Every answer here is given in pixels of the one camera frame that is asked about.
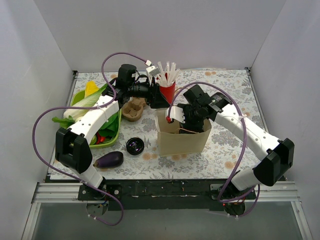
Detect brown paper bag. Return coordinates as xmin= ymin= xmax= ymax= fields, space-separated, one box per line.
xmin=155 ymin=108 xmax=212 ymax=157

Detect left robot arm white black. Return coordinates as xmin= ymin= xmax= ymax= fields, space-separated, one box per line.
xmin=55 ymin=64 xmax=170 ymax=200

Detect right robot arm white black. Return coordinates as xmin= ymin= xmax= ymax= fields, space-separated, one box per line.
xmin=177 ymin=82 xmax=295 ymax=203

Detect red cup holder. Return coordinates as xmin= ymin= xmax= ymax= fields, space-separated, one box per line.
xmin=159 ymin=82 xmax=176 ymax=104

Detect spare black cup lid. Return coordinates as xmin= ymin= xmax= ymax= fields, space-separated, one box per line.
xmin=126 ymin=137 xmax=145 ymax=156

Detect floral table mat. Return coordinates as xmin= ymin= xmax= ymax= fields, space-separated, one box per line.
xmin=49 ymin=69 xmax=281 ymax=180

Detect red chili pepper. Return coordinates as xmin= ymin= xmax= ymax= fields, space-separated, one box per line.
xmin=95 ymin=135 xmax=106 ymax=145

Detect green plastic basket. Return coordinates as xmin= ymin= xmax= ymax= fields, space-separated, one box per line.
xmin=89 ymin=109 xmax=122 ymax=149

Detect green leafy vegetables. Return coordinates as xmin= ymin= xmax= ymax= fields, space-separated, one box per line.
xmin=52 ymin=81 xmax=119 ymax=145

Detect purple eggplant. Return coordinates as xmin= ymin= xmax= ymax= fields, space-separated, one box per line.
xmin=93 ymin=151 xmax=124 ymax=169

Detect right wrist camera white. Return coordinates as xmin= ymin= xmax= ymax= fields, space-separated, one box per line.
xmin=165 ymin=106 xmax=186 ymax=124

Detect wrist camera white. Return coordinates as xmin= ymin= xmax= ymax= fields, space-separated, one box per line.
xmin=146 ymin=65 xmax=162 ymax=81
xmin=165 ymin=106 xmax=186 ymax=124

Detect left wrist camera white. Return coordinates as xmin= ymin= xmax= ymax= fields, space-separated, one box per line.
xmin=146 ymin=65 xmax=162 ymax=81

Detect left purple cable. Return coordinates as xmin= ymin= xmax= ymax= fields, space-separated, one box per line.
xmin=31 ymin=51 xmax=152 ymax=227

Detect aluminium frame rail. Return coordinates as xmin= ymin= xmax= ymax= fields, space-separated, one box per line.
xmin=22 ymin=181 xmax=312 ymax=240

